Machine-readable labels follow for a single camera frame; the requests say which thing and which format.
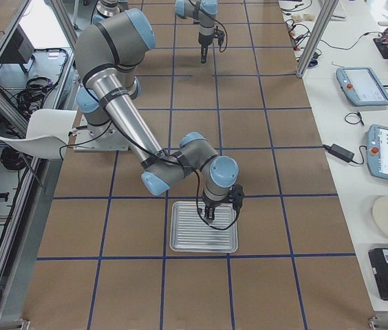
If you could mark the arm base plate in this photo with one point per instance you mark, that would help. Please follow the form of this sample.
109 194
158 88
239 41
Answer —
100 134

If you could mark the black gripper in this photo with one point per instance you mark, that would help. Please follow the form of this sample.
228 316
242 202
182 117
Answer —
203 45
211 205

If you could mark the far teach pendant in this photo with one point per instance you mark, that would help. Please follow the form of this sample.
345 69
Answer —
361 86

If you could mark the white chair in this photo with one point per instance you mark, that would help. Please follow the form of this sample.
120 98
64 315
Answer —
47 134

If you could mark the aluminium frame post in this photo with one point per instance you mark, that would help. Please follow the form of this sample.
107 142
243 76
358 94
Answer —
320 25

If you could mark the silver ribbed metal tray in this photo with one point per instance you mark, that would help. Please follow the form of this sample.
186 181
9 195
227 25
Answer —
189 233

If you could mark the black power adapter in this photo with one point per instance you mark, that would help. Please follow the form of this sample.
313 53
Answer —
339 152

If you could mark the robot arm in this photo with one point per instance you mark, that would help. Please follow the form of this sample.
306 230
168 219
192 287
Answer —
107 54
205 13

